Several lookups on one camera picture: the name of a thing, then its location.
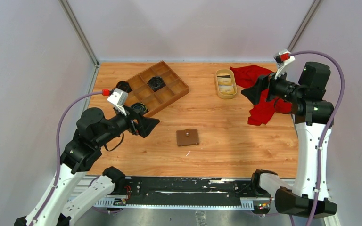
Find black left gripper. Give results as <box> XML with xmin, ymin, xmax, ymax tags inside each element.
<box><xmin>96</xmin><ymin>103</ymin><xmax>160</xmax><ymax>146</ymax></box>

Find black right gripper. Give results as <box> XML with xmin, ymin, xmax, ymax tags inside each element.
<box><xmin>241</xmin><ymin>64</ymin><xmax>304</xmax><ymax>105</ymax></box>

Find beige oval tray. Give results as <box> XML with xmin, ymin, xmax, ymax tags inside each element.
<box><xmin>214</xmin><ymin>69</ymin><xmax>238</xmax><ymax>99</ymax></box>

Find brown leather card holder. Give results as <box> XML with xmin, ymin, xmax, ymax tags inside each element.
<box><xmin>176</xmin><ymin>129</ymin><xmax>200</xmax><ymax>146</ymax></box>

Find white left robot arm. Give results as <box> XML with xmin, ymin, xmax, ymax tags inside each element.
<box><xmin>14</xmin><ymin>107</ymin><xmax>160</xmax><ymax>226</ymax></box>

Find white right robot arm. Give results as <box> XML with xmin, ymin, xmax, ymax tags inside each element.
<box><xmin>241</xmin><ymin>62</ymin><xmax>337</xmax><ymax>219</ymax></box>

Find gold card in tray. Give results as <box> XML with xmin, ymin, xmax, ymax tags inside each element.
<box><xmin>219</xmin><ymin>85</ymin><xmax>235</xmax><ymax>95</ymax></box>
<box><xmin>217</xmin><ymin>76</ymin><xmax>233</xmax><ymax>86</ymax></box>

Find red cloth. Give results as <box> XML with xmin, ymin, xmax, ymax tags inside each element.
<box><xmin>230</xmin><ymin>65</ymin><xmax>292</xmax><ymax>126</ymax></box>

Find brown wooden compartment tray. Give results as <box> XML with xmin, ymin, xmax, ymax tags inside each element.
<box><xmin>117</xmin><ymin>61</ymin><xmax>190</xmax><ymax>117</ymax></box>

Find black coiled cable lower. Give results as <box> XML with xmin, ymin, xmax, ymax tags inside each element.
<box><xmin>130</xmin><ymin>102</ymin><xmax>150</xmax><ymax>115</ymax></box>

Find black coiled cable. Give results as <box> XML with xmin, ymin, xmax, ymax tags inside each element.
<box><xmin>147</xmin><ymin>76</ymin><xmax>166</xmax><ymax>92</ymax></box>
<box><xmin>116</xmin><ymin>81</ymin><xmax>133</xmax><ymax>94</ymax></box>
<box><xmin>130</xmin><ymin>102</ymin><xmax>150</xmax><ymax>115</ymax></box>

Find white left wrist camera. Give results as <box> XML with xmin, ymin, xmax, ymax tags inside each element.
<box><xmin>107</xmin><ymin>88</ymin><xmax>128</xmax><ymax>116</ymax></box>

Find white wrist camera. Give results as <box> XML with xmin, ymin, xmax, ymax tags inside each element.
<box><xmin>273</xmin><ymin>49</ymin><xmax>296</xmax><ymax>79</ymax></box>
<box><xmin>107</xmin><ymin>88</ymin><xmax>128</xmax><ymax>116</ymax></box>

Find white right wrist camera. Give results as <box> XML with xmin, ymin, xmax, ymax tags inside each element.
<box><xmin>273</xmin><ymin>49</ymin><xmax>296</xmax><ymax>79</ymax></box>

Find black coiled cable upper left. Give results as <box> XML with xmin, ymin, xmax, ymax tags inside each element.
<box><xmin>116</xmin><ymin>81</ymin><xmax>133</xmax><ymax>94</ymax></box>

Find black coiled cable upper right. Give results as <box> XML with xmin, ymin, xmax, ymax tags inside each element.
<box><xmin>147</xmin><ymin>76</ymin><xmax>166</xmax><ymax>92</ymax></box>

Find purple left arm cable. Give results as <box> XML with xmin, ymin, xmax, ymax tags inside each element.
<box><xmin>28</xmin><ymin>89</ymin><xmax>111</xmax><ymax>226</ymax></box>

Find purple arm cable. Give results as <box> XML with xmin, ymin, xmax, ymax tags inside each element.
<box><xmin>280</xmin><ymin>50</ymin><xmax>346</xmax><ymax>226</ymax></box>
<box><xmin>28</xmin><ymin>89</ymin><xmax>111</xmax><ymax>226</ymax></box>

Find aluminium table edge rail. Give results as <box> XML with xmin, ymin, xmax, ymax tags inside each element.
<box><xmin>82</xmin><ymin>63</ymin><xmax>101</xmax><ymax>111</ymax></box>

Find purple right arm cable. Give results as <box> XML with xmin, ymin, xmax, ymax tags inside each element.
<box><xmin>280</xmin><ymin>50</ymin><xmax>346</xmax><ymax>226</ymax></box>

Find right aluminium corner post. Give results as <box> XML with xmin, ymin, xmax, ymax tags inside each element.
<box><xmin>287</xmin><ymin>0</ymin><xmax>322</xmax><ymax>51</ymax></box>

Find aluminium corner post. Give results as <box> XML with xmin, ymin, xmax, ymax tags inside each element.
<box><xmin>59</xmin><ymin>0</ymin><xmax>99</xmax><ymax>67</ymax></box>
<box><xmin>287</xmin><ymin>0</ymin><xmax>322</xmax><ymax>51</ymax></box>

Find slotted cable duct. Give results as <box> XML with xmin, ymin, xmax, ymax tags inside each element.
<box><xmin>93</xmin><ymin>197</ymin><xmax>255</xmax><ymax>210</ymax></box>

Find left aluminium corner post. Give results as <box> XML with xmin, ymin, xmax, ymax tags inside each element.
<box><xmin>59</xmin><ymin>0</ymin><xmax>99</xmax><ymax>67</ymax></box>

